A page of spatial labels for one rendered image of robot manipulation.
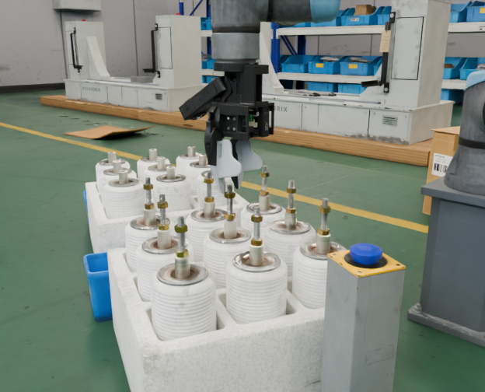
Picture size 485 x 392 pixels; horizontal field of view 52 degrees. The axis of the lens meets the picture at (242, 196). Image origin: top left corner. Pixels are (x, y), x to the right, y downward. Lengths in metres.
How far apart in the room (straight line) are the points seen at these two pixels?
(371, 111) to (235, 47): 2.07
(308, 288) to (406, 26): 2.11
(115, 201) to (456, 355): 0.81
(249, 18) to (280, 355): 0.50
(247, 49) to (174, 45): 3.20
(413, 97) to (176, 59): 1.94
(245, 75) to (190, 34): 3.31
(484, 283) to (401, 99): 1.82
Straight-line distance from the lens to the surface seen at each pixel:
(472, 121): 1.05
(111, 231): 1.20
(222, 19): 0.77
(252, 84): 0.76
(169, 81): 4.00
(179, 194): 1.23
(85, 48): 5.15
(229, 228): 0.86
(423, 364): 1.04
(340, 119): 2.90
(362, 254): 0.62
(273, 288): 0.75
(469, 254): 1.08
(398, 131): 2.74
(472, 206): 1.04
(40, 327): 1.17
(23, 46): 7.29
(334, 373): 0.71
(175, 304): 0.71
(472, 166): 1.05
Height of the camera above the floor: 0.57
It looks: 17 degrees down
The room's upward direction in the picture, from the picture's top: straight up
